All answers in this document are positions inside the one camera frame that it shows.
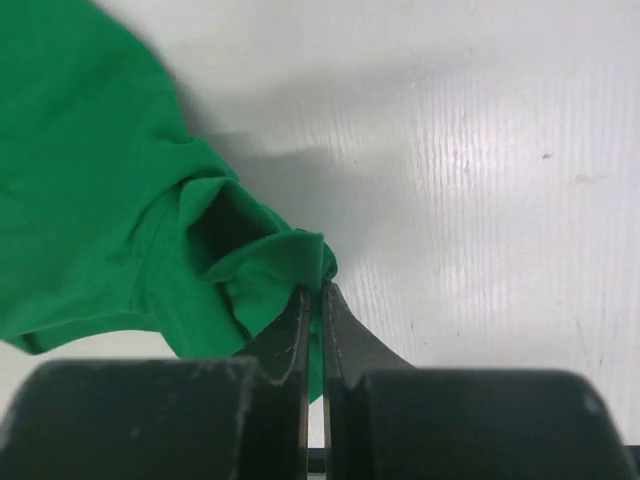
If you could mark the green t shirt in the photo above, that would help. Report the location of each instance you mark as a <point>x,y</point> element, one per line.
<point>114,217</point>

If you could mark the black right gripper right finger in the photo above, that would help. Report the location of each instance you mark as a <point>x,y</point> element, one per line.
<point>387,419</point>

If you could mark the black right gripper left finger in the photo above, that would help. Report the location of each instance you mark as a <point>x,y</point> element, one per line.
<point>239,417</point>

